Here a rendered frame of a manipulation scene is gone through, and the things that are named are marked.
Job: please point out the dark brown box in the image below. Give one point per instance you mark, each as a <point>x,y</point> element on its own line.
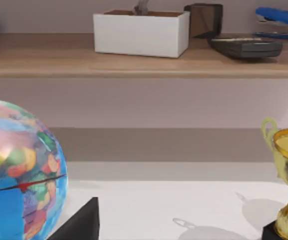
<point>206,20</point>

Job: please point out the colourful globe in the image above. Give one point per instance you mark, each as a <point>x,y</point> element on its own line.
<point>19,170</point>

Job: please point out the blue stapler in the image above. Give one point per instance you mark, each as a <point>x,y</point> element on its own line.
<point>278,22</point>

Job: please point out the white rectangular plant pot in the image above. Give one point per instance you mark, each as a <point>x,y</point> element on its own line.
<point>141,32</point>

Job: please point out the wooden shelf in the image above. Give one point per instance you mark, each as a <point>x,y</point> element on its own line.
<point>84,62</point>

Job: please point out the dark grey calculator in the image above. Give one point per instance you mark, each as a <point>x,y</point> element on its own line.
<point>246,46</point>

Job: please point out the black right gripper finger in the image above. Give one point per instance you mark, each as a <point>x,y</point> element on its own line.
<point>84,222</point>

